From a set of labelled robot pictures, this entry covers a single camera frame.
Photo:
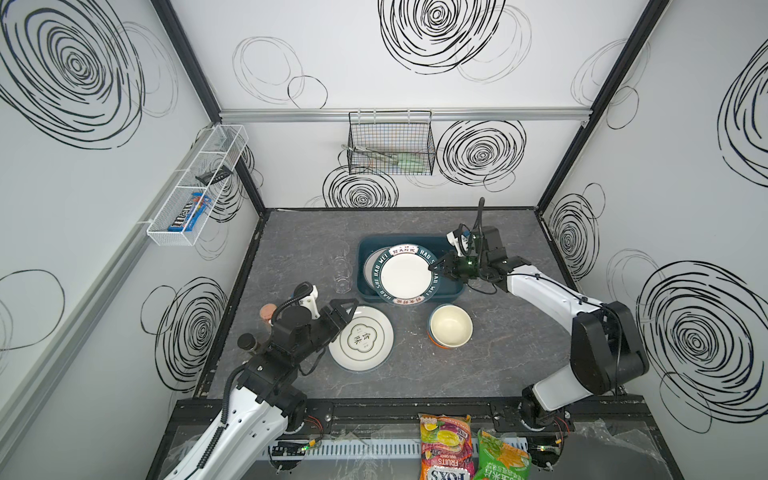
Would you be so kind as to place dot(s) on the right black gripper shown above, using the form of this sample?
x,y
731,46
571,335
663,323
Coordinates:
x,y
450,264

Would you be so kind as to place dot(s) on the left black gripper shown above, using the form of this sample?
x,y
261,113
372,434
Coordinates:
x,y
333,315

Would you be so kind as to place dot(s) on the teal rim hao wei plate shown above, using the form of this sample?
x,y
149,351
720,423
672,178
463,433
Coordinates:
x,y
401,275

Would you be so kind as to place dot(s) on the white plate red characters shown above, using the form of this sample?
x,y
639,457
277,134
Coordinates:
x,y
370,263

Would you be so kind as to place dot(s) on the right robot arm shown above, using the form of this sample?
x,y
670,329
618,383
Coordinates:
x,y
606,349

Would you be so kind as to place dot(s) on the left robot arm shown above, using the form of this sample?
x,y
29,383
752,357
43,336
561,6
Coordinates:
x,y
261,403

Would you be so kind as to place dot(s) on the teal plastic bin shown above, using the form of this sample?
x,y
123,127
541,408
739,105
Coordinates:
x,y
449,290

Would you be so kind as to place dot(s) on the cream bowl teal outside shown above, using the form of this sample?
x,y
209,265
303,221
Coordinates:
x,y
450,325

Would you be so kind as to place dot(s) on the orange bowl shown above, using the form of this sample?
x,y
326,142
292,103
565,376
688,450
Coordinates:
x,y
438,344

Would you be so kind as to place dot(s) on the dark cap bottle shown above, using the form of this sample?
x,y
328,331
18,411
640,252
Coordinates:
x,y
248,343

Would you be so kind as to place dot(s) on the green item in basket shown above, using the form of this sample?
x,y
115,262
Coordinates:
x,y
411,163

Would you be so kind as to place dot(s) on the metal tongs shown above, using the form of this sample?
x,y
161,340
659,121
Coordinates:
x,y
372,154

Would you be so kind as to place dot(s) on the blue candy packet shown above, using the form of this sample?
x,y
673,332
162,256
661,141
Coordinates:
x,y
194,207

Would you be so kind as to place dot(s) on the pink fruit candy bag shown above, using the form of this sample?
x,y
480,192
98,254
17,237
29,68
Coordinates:
x,y
446,447

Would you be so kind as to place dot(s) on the green snack bag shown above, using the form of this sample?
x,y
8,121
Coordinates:
x,y
497,460

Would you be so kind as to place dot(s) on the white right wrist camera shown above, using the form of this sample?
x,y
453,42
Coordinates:
x,y
460,240

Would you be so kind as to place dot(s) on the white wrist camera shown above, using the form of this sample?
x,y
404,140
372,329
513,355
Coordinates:
x,y
309,302
460,240

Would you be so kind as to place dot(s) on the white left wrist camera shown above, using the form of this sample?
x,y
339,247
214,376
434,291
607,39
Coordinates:
x,y
309,302

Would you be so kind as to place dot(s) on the black wire basket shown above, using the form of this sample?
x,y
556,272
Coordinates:
x,y
390,132

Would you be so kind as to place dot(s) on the white slotted cable duct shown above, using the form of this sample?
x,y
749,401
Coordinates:
x,y
344,449

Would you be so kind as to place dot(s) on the white wire shelf basket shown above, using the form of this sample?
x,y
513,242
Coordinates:
x,y
216,145

